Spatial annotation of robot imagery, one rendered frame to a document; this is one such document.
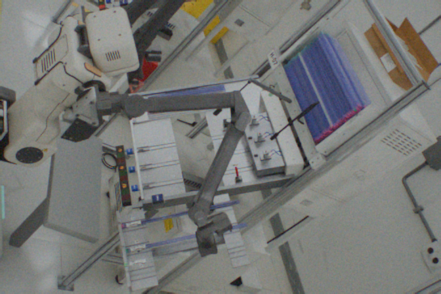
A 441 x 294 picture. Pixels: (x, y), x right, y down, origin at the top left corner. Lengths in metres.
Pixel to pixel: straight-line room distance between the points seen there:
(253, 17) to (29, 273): 2.09
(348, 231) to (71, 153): 2.24
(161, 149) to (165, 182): 0.20
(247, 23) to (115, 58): 1.92
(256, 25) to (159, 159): 1.48
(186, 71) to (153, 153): 1.35
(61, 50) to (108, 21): 0.19
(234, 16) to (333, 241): 1.77
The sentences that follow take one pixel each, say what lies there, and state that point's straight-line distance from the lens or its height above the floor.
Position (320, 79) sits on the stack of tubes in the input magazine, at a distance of 2.59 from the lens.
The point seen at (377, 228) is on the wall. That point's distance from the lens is 4.00.
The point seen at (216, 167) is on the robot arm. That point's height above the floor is 1.28.
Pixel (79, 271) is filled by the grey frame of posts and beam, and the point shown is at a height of 0.16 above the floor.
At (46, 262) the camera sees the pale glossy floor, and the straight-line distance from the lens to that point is 3.01.
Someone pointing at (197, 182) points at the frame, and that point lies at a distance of 2.96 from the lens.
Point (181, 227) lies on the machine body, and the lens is 2.76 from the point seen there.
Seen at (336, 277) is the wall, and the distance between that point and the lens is 4.12.
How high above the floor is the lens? 2.29
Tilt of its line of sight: 30 degrees down
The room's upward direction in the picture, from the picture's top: 49 degrees clockwise
